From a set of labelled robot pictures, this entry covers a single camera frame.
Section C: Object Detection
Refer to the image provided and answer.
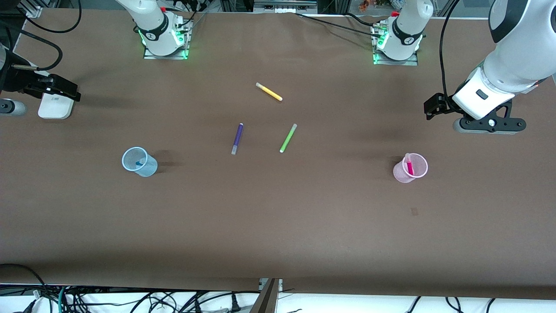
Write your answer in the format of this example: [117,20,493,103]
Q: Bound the translucent pink cup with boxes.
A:
[392,153,429,183]

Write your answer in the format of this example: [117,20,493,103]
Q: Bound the translucent blue cup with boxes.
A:
[122,147,159,177]

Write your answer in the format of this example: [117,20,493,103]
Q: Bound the green marker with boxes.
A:
[279,123,298,153]

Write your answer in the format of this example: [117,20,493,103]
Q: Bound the yellow marker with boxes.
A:
[255,82,283,102]

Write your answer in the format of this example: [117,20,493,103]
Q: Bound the purple marker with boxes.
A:
[231,123,244,155]

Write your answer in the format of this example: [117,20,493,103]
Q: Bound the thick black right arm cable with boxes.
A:
[0,26,64,72]

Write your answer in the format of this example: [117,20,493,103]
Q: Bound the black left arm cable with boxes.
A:
[440,0,462,99]

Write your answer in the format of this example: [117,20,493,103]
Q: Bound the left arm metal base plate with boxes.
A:
[371,24,419,67]

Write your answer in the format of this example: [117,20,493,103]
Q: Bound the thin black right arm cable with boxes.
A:
[17,0,83,34]

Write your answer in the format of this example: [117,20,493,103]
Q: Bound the short black table cable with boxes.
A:
[345,12,389,27]

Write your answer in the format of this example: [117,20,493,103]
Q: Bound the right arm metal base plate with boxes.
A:
[143,17,192,60]

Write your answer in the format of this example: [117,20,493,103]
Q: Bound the long black table cable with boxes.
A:
[295,12,383,39]

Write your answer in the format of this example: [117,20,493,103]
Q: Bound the black looped floor cable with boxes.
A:
[0,263,53,313]

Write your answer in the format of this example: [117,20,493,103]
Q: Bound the aluminium frame bar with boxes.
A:
[253,0,318,13]

